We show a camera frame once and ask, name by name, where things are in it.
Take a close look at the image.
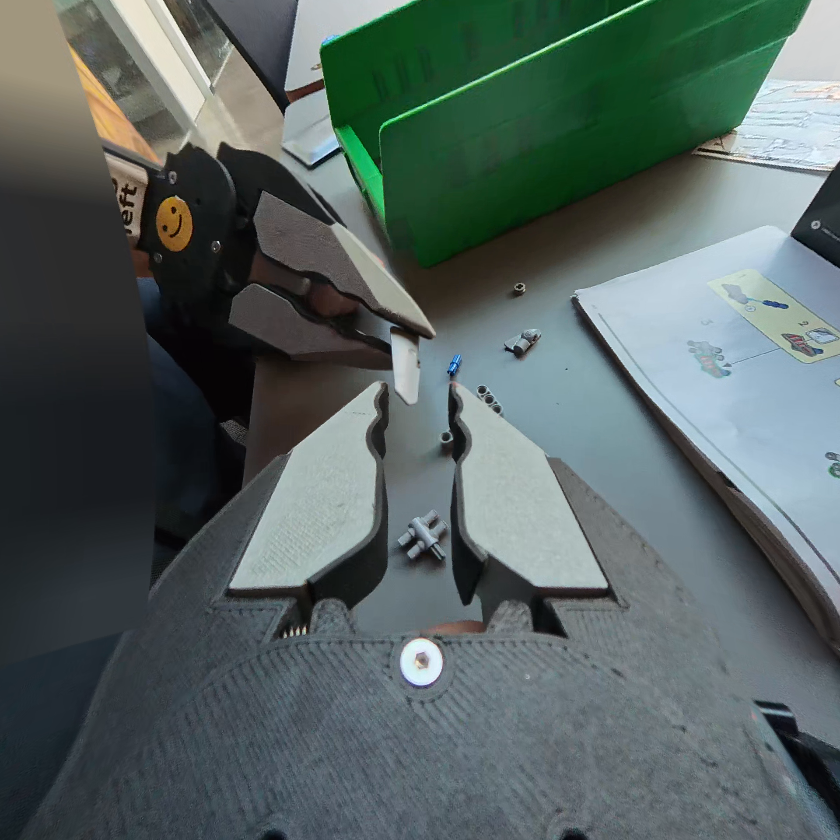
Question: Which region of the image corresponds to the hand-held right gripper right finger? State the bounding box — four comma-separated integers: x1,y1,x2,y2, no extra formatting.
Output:
448,382,611,608

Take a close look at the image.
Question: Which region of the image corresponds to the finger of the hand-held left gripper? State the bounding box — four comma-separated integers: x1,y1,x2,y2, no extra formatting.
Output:
227,282,395,370
251,189,437,341

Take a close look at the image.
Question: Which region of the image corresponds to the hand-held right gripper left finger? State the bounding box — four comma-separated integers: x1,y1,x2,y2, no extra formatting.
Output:
226,381,391,611

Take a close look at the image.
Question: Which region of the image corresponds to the green plastic bin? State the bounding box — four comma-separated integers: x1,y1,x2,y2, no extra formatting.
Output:
319,0,815,269

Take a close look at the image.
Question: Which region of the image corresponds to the grey lego cross connector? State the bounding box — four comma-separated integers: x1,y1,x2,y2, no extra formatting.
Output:
397,508,449,562

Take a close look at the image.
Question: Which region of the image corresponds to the lego instruction booklet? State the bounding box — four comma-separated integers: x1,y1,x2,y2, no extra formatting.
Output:
571,225,840,641

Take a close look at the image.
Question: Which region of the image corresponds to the black lego set box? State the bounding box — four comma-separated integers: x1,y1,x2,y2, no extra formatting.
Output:
791,174,840,270

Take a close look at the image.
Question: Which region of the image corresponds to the person's left hand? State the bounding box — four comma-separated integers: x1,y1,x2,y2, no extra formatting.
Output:
305,285,361,324

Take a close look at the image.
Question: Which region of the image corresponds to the grey metal stand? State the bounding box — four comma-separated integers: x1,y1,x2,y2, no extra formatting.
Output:
281,92,343,170

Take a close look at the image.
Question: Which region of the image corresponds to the printed instruction sheet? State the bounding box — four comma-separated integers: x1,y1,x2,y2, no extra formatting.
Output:
692,79,840,175

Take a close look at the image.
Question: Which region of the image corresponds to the white window frame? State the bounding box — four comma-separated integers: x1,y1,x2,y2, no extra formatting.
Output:
98,0,217,132

